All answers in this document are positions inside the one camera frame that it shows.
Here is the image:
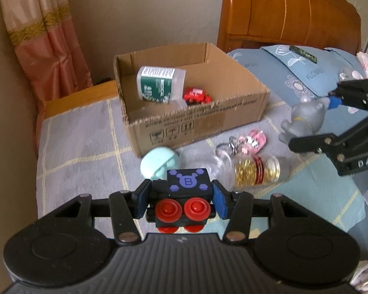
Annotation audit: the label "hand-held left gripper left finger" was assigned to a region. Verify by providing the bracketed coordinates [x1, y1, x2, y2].
[34, 178, 152, 246]

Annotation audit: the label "clear bottle with gold contents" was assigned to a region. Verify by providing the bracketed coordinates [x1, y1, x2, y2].
[231, 155, 290, 189]

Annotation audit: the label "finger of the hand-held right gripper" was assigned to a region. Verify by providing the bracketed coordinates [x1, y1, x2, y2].
[326, 78, 368, 114]
[288, 110, 368, 163]

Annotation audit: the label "wooden bed headboard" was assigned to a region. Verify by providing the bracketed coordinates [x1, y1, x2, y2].
[217, 0, 362, 54]

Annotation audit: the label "pink curtain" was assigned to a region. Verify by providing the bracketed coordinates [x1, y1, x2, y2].
[0, 0, 94, 102]

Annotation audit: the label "blue floral pillow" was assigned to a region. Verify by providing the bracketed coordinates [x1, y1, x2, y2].
[227, 48, 338, 105]
[261, 44, 368, 99]

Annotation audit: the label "black toy car red wheels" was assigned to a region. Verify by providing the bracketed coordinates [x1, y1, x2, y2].
[145, 168, 218, 233]

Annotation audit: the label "red toy train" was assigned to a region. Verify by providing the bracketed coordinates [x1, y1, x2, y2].
[183, 86, 212, 106]

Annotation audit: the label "cardboard box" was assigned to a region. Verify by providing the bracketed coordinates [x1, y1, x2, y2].
[113, 42, 271, 159]

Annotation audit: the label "white jar with green label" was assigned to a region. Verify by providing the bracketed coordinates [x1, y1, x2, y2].
[136, 66, 186, 103]

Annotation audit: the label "checked blue grey blanket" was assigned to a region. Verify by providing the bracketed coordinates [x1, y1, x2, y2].
[35, 96, 367, 236]

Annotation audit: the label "grey rubber animal toy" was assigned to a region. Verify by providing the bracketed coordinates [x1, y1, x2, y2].
[280, 96, 332, 143]

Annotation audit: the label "green packet on pillow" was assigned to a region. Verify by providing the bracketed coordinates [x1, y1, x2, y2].
[289, 45, 318, 63]

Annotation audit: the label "pink keychain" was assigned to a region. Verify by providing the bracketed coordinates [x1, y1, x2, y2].
[216, 129, 267, 160]

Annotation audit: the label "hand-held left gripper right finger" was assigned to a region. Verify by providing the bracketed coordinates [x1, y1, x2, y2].
[212, 180, 327, 244]

